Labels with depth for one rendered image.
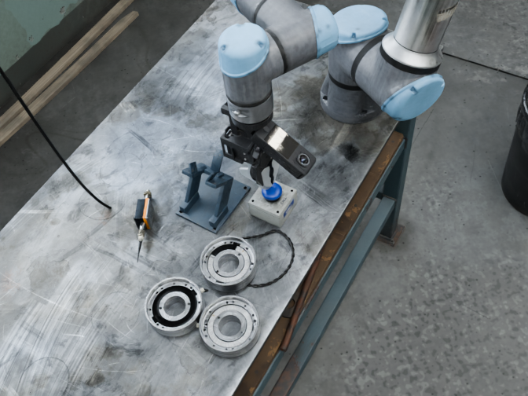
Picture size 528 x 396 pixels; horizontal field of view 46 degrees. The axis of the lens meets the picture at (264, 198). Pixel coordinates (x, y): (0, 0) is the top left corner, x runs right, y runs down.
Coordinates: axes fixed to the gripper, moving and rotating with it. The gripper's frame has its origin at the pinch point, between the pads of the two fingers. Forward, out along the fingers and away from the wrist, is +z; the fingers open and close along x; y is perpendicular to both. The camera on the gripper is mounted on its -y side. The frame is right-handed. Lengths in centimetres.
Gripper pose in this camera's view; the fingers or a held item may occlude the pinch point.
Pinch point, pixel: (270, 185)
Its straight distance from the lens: 118.1
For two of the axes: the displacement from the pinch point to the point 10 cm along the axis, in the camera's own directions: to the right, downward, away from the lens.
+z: 0.8, 5.7, 8.2
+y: -8.6, -3.8, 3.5
